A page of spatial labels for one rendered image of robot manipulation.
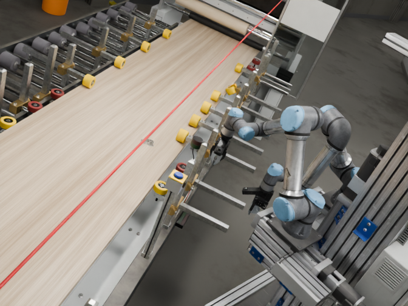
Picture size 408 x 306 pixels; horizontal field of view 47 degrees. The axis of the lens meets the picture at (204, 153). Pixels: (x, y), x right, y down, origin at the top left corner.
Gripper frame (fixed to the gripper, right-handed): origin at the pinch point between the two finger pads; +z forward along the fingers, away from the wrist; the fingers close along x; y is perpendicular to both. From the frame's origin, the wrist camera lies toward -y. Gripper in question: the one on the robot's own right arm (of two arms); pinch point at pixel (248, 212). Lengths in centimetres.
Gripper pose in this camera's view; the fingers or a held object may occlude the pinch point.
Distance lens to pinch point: 277.7
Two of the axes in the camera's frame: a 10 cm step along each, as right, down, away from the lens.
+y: 8.9, 4.4, -0.8
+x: 3.0, -4.3, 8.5
